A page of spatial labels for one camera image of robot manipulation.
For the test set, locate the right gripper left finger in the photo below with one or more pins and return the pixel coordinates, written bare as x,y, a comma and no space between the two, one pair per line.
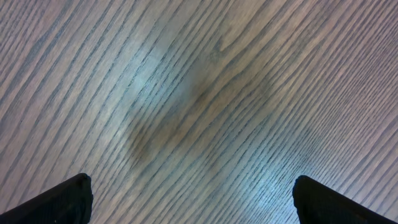
68,202

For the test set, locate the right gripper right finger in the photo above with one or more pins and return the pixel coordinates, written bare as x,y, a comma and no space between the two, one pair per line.
318,204

